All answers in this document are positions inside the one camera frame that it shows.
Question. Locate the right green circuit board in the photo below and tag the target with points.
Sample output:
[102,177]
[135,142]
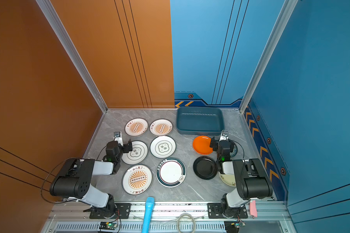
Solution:
[233,226]

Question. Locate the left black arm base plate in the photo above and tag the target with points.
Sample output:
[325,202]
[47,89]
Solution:
[122,211]

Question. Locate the large orange sunburst plate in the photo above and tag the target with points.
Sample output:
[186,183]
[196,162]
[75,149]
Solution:
[137,180]

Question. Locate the left green circuit board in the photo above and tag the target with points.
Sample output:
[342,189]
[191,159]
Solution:
[108,227]

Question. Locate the green circuit board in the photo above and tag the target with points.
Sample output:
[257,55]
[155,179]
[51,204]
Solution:
[108,227]
[233,226]

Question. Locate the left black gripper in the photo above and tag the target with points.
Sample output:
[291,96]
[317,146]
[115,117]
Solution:
[126,146]

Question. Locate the white flower plate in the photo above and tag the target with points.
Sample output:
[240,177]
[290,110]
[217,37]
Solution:
[162,147]
[137,155]

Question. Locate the white plate dark green rim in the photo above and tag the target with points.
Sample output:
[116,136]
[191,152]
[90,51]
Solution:
[171,172]

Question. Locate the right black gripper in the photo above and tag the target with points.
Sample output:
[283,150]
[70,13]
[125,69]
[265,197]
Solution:
[214,144]

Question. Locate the cream yellow plate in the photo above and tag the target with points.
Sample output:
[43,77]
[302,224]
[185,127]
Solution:
[228,179]

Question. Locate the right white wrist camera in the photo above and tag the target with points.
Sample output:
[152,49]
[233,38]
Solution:
[224,136]

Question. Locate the teal patterned small plate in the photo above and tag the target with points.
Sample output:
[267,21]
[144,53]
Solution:
[234,150]

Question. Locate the teal plastic bin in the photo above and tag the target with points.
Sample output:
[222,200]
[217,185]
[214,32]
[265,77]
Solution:
[201,121]

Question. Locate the pink handle tool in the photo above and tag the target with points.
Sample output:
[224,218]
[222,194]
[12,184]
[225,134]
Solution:
[253,209]

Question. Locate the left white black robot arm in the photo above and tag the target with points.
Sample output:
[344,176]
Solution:
[73,181]

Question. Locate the light blue handle tool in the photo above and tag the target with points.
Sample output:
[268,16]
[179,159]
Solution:
[149,206]

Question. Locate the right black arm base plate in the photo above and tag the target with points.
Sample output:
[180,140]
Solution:
[216,210]

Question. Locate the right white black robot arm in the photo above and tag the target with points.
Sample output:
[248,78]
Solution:
[251,180]

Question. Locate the black plate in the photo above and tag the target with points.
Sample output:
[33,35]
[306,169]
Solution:
[205,168]

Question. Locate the aluminium frame rail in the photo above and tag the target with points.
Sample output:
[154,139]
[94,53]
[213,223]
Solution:
[170,217]

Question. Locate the orange plastic plate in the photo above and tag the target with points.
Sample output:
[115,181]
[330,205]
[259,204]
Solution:
[201,145]

